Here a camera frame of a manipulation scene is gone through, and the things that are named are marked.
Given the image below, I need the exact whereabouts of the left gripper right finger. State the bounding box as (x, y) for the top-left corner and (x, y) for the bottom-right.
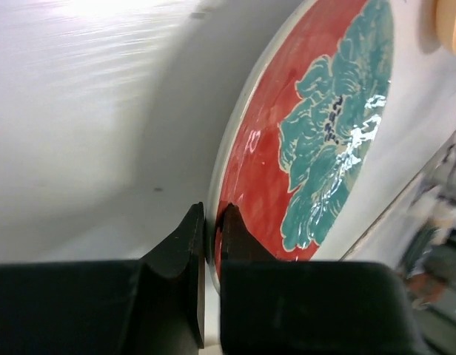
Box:
(219, 204), (428, 354)

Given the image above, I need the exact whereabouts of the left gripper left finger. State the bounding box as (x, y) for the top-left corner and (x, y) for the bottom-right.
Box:
(0, 203), (205, 354)

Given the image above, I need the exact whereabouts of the red floral plate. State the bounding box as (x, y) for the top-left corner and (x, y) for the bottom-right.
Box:
(207, 1), (394, 283)

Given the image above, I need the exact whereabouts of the yellow plate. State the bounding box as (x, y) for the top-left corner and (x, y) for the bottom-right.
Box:
(435, 0), (456, 55)

